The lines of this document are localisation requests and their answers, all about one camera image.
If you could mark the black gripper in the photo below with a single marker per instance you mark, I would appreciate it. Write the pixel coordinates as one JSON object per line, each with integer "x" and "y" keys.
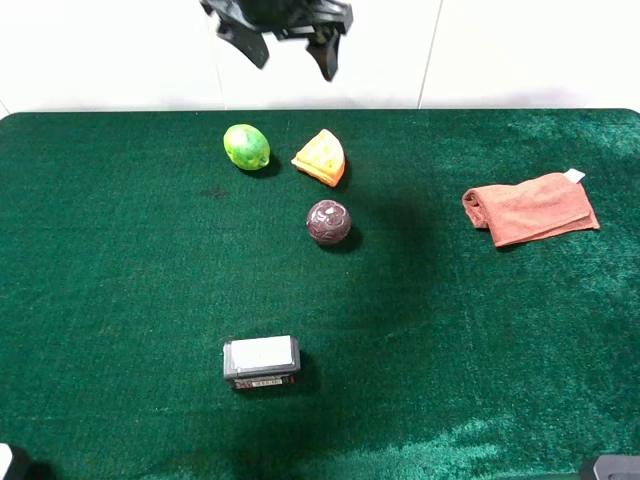
{"x": 242, "y": 24}

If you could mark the orange waffle wedge toy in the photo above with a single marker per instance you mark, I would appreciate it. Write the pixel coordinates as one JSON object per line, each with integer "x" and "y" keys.
{"x": 322, "y": 158}

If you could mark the green lime fruit toy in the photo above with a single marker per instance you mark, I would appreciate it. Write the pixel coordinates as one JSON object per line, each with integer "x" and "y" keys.
{"x": 247, "y": 147}

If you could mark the dark purple carved ball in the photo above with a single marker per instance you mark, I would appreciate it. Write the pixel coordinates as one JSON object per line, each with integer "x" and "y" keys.
{"x": 328, "y": 222}

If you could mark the green velvet table cloth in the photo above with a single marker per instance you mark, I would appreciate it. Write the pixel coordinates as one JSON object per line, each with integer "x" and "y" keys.
{"x": 132, "y": 249}

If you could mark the folded brown towel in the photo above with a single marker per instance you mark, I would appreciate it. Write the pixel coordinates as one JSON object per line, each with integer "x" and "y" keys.
{"x": 536, "y": 209}

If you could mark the grey black battery pack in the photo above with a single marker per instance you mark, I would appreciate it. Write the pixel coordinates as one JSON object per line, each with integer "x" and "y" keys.
{"x": 261, "y": 362}

